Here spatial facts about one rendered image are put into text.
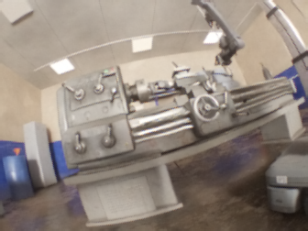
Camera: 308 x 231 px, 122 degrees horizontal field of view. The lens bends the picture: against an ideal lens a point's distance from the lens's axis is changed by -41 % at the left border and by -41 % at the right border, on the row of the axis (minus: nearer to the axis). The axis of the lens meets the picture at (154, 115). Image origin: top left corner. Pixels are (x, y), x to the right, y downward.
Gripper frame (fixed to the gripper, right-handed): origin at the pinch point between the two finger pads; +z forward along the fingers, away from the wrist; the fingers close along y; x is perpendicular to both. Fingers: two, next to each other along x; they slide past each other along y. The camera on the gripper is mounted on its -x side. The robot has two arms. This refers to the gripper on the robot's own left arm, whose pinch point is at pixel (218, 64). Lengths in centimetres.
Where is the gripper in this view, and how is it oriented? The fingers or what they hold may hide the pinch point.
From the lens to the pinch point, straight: 106.3
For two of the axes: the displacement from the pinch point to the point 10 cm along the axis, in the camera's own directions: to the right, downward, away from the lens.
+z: -0.9, 2.1, 9.7
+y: -9.9, 1.0, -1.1
